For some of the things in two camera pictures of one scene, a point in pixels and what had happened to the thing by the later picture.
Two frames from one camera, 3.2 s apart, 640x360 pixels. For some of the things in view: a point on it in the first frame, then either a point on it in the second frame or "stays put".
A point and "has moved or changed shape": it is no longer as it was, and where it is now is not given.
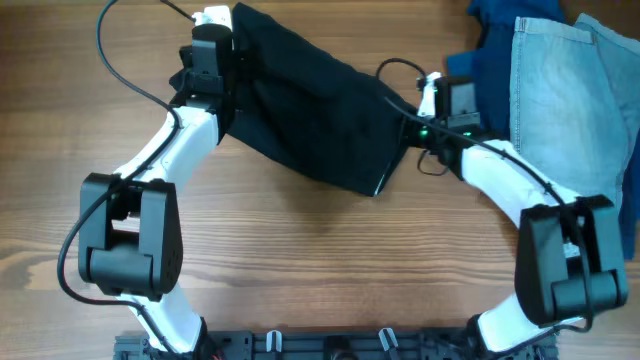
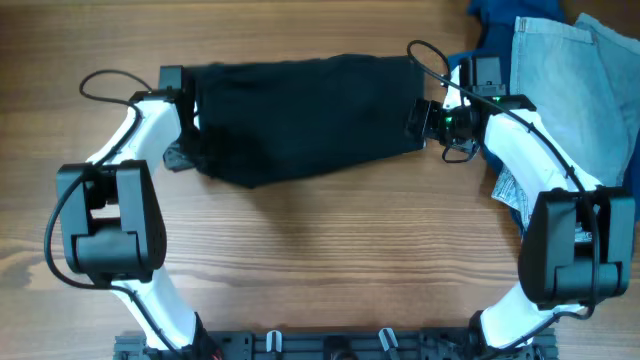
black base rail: [352, 344] stays put
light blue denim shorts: [575, 102] stays put
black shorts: [310, 110] has moved or changed shape
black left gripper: [234, 65] to [185, 113]
